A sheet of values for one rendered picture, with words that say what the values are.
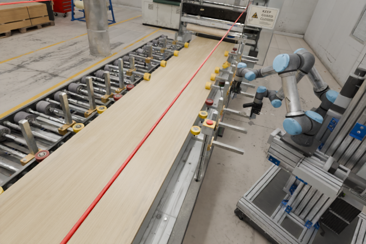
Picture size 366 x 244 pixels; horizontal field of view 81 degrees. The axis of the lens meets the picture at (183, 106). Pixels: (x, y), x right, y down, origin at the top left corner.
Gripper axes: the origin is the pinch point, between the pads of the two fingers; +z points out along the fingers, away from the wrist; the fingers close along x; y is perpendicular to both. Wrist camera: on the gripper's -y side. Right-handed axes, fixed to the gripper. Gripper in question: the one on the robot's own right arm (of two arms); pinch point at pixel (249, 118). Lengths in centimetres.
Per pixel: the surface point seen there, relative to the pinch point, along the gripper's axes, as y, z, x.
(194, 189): -28, 12, -90
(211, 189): -17, 83, -31
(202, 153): -29, -16, -82
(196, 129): -41, -8, -51
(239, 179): 11, 83, -4
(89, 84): -137, -27, -58
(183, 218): -28, 12, -113
